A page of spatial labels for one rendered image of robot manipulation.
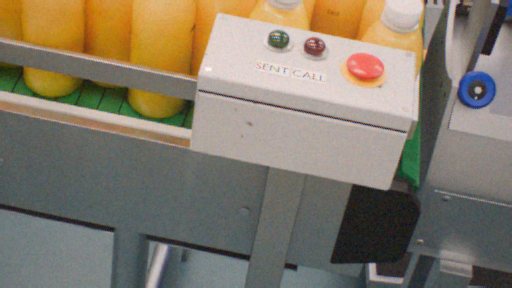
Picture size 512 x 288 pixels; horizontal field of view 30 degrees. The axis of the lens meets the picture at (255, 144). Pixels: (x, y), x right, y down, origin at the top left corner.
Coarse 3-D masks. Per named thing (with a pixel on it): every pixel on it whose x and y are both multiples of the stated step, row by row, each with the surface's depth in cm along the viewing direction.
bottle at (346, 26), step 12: (324, 0) 111; (336, 0) 110; (348, 0) 110; (360, 0) 111; (324, 12) 112; (336, 12) 111; (348, 12) 111; (360, 12) 112; (312, 24) 114; (324, 24) 113; (336, 24) 112; (348, 24) 112; (336, 36) 113; (348, 36) 114
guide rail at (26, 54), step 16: (0, 48) 107; (16, 48) 106; (32, 48) 106; (48, 48) 106; (32, 64) 108; (48, 64) 107; (64, 64) 107; (80, 64) 107; (96, 64) 106; (112, 64) 106; (128, 64) 106; (96, 80) 108; (112, 80) 108; (128, 80) 107; (144, 80) 107; (160, 80) 106; (176, 80) 106; (192, 80) 106; (176, 96) 108; (192, 96) 107
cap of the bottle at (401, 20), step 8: (392, 0) 100; (400, 0) 100; (408, 0) 101; (416, 0) 101; (384, 8) 101; (392, 8) 99; (400, 8) 99; (408, 8) 100; (416, 8) 100; (384, 16) 101; (392, 16) 100; (400, 16) 99; (408, 16) 99; (416, 16) 99; (400, 24) 100; (408, 24) 100
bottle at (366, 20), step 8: (368, 0) 109; (376, 0) 107; (384, 0) 106; (368, 8) 108; (376, 8) 107; (424, 8) 109; (368, 16) 108; (376, 16) 107; (360, 24) 111; (368, 24) 109; (360, 32) 111; (360, 40) 111
